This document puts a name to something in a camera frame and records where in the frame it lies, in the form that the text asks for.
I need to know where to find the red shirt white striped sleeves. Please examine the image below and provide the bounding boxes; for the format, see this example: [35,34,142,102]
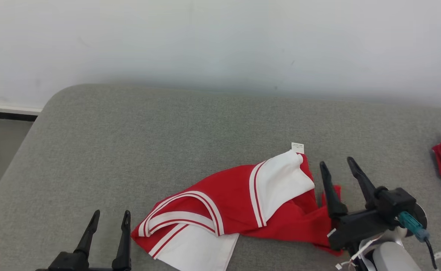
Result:
[130,142,343,271]

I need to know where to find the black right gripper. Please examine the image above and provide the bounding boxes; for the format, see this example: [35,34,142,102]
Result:
[319,157,398,252]

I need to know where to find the teal right camera connector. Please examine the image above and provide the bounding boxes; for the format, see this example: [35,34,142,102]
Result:
[397,211,430,242]

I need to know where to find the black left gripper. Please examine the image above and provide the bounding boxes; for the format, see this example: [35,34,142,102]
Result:
[35,210,132,271]

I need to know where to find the black and white baseboard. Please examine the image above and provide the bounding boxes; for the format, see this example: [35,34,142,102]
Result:
[0,101,43,122]

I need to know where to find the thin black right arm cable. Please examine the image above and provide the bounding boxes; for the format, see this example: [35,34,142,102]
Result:
[425,237,440,271]

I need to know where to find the grey fabric sofa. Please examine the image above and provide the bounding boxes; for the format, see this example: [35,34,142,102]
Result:
[0,84,441,271]

